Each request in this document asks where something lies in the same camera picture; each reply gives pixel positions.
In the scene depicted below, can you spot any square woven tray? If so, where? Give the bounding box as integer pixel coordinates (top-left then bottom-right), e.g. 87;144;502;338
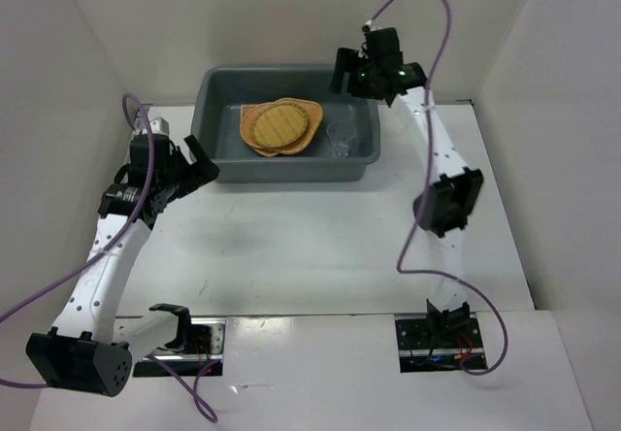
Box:
274;98;323;155

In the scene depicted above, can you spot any round green-rimmed bamboo tray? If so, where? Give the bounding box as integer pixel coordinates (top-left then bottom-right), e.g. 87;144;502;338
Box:
250;102;310;149

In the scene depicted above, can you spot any round tan woven tray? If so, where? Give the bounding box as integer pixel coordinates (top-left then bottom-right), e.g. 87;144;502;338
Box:
240;103;310;149

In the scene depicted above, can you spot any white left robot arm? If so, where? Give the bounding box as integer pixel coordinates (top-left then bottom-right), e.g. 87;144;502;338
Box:
25;133;219;397

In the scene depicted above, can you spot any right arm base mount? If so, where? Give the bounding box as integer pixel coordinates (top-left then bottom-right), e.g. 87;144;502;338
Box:
394;315;487;373

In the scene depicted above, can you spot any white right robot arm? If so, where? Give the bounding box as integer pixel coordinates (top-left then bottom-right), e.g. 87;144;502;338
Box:
330;22;483;348

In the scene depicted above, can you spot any triangular woven tray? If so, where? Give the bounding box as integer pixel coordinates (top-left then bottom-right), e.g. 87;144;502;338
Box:
240;103;278;157

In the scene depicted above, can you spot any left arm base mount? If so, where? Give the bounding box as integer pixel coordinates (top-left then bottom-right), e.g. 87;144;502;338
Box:
150;317;227;378

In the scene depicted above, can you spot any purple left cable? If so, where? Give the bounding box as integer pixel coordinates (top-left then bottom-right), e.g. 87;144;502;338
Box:
0;93;218;424

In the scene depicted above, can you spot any grey plastic bin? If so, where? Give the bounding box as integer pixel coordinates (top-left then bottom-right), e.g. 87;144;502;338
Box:
191;64;380;183

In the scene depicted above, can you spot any clear plastic cup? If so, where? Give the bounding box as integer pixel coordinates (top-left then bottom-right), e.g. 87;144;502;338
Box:
326;121;357;159

